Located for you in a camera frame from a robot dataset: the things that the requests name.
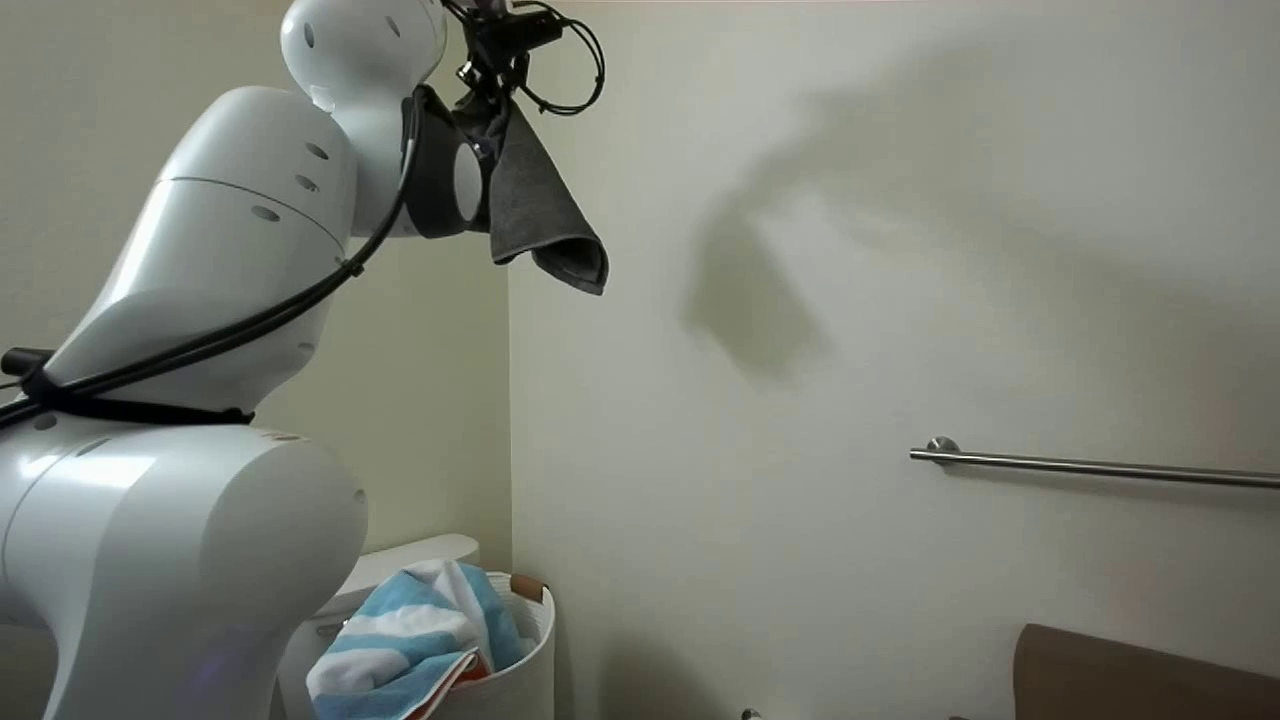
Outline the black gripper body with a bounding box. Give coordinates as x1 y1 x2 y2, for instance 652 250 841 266
449 0 568 70

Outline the grey towel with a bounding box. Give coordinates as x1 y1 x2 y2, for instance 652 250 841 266
479 100 612 300

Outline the blue white striped towel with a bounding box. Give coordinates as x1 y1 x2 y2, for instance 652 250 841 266
300 554 542 720

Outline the chrome towel bar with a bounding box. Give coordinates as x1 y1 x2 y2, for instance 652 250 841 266
908 432 1280 492

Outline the brown armchair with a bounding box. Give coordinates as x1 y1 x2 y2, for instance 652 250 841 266
1014 619 1280 720

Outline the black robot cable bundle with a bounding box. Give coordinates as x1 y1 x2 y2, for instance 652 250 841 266
0 2 612 432

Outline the black camera on stand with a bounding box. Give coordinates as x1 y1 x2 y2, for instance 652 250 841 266
0 344 56 380

